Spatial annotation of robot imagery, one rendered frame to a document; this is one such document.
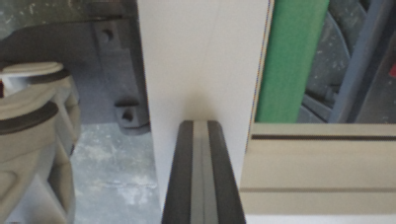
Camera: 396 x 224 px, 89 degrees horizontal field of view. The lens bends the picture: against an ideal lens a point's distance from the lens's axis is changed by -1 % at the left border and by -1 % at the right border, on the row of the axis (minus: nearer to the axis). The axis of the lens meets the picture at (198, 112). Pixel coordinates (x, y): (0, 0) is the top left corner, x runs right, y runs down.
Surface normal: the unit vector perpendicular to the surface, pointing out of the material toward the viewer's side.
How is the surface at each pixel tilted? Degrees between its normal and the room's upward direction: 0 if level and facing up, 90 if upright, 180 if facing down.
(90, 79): 0
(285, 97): 0
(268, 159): 90
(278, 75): 0
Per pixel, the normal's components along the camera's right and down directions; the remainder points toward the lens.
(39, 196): 0.19, 0.46
